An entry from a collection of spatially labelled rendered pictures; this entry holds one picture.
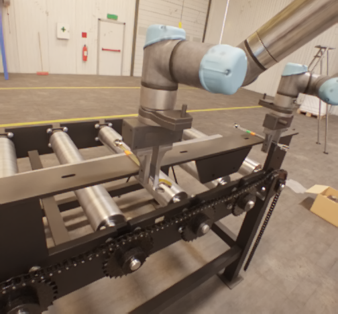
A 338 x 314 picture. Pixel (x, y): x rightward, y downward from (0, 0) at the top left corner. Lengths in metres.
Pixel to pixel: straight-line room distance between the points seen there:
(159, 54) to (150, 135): 0.16
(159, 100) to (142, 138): 0.08
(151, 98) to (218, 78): 0.14
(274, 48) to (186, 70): 0.17
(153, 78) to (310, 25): 0.27
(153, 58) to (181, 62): 0.06
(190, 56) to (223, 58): 0.06
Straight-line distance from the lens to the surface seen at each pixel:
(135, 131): 0.43
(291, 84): 0.86
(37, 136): 1.51
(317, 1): 0.45
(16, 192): 0.50
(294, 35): 0.45
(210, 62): 0.35
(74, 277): 0.79
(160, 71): 0.41
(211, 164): 0.85
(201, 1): 12.91
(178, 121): 0.39
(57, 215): 1.02
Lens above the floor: 1.45
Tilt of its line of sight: 24 degrees down
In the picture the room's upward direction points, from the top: 9 degrees clockwise
